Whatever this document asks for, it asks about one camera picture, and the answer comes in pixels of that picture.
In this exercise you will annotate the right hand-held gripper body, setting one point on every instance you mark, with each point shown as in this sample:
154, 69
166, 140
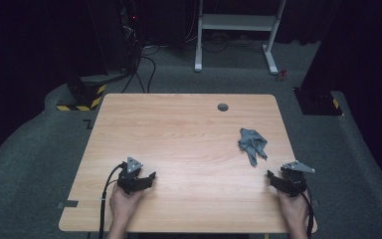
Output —
295, 179

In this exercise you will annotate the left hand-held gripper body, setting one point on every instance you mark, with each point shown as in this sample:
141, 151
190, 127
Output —
130, 167

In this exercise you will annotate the grey-blue cloth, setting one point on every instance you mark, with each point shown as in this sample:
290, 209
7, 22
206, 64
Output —
252, 144

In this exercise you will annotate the person's right hand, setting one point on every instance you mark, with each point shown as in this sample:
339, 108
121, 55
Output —
293, 209

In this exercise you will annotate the person's left hand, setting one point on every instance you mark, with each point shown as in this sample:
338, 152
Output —
123, 207

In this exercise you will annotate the black floor tape mark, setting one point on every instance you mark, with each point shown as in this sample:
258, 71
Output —
88, 124

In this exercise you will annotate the black square stand base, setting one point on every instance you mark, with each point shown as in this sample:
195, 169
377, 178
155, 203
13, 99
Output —
316, 103

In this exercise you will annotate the black yellow striped stand base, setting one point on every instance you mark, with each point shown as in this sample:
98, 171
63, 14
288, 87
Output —
84, 96

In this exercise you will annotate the grey round table grommet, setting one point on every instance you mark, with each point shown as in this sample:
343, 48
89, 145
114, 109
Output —
223, 107

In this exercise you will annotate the small red floor object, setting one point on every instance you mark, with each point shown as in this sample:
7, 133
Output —
281, 75

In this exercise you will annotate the black equipment rack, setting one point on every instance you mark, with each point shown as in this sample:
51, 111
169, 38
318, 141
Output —
131, 33

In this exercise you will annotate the white metal stand frame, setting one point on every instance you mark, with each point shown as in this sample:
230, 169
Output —
235, 22

